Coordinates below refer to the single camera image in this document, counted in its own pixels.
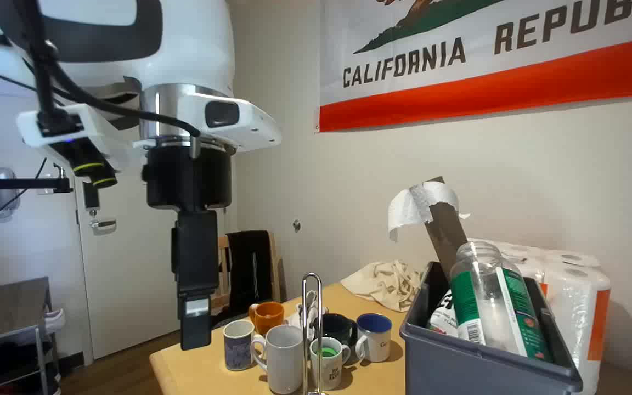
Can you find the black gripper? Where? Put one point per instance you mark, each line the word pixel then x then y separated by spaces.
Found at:
pixel 187 179

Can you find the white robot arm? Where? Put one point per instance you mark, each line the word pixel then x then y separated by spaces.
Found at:
pixel 185 37

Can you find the black flat panel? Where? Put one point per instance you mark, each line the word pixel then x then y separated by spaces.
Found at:
pixel 251 270

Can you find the white door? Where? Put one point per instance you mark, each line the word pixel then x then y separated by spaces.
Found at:
pixel 126 286

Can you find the orange mug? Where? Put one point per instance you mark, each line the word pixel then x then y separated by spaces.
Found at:
pixel 266 317

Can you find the white door label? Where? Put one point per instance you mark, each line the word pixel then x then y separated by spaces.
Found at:
pixel 104 227

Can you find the plain white mug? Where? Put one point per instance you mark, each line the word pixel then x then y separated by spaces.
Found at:
pixel 284 358

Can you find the dark mug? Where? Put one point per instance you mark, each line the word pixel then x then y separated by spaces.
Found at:
pixel 338 328

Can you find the white mug with green interior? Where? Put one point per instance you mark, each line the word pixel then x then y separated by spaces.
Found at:
pixel 328 363

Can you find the black horizontal rod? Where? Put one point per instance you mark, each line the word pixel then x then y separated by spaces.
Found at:
pixel 15 186

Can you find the beige printed cloth bag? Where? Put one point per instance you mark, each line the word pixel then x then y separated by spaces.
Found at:
pixel 388 282

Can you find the white mug with blue interior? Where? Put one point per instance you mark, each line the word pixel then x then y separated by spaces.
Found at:
pixel 373 339

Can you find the grey metal table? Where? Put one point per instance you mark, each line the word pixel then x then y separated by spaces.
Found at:
pixel 5 308

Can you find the cardboard tube with white paper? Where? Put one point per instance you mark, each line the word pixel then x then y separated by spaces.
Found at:
pixel 439 221

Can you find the clear bottle with green label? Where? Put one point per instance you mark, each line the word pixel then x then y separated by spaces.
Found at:
pixel 492 300

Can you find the dark grey plastic bin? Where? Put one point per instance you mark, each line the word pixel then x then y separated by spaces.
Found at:
pixel 476 365

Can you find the California Republic flag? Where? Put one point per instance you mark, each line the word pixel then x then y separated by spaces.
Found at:
pixel 476 57

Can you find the paper towel roll pack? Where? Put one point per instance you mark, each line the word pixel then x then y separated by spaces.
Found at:
pixel 580 300

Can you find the small wall knob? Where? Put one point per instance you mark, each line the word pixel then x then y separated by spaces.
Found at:
pixel 297 224

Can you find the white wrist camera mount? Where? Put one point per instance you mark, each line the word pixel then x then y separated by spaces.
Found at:
pixel 251 128

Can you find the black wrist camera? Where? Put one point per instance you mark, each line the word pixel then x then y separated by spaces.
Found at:
pixel 221 114

